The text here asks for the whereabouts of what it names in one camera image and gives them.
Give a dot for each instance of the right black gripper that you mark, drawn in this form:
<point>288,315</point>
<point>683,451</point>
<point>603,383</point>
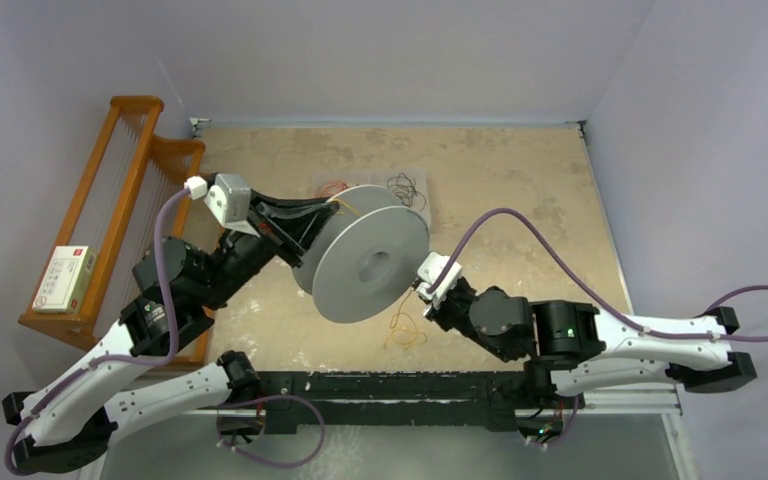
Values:
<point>437,313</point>

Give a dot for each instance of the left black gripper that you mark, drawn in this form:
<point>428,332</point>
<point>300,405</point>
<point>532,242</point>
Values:
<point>306,216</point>

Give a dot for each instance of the grey cable spool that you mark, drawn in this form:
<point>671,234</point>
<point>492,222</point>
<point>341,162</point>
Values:
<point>366,256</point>

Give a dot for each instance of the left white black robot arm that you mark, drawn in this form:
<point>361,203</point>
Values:
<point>91,407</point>

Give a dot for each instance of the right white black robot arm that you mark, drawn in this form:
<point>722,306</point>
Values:
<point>572,347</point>

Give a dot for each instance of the clear plastic compartment tray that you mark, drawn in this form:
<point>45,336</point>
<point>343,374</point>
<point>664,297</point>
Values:
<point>408,185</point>

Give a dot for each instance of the orange wooden rack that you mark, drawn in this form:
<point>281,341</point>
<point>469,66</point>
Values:
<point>130,173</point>

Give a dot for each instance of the white red cardboard box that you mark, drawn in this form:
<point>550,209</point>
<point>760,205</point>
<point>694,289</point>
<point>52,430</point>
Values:
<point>65,280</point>

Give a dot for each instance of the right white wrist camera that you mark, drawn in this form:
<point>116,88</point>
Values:
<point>435,278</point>

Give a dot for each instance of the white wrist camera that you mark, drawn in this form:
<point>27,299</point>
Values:
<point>435,278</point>
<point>227,197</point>

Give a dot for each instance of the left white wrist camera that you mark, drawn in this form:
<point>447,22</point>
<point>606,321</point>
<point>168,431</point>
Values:
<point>227,197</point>

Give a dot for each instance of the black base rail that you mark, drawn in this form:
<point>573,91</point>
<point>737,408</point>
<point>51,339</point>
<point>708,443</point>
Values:
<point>498,401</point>

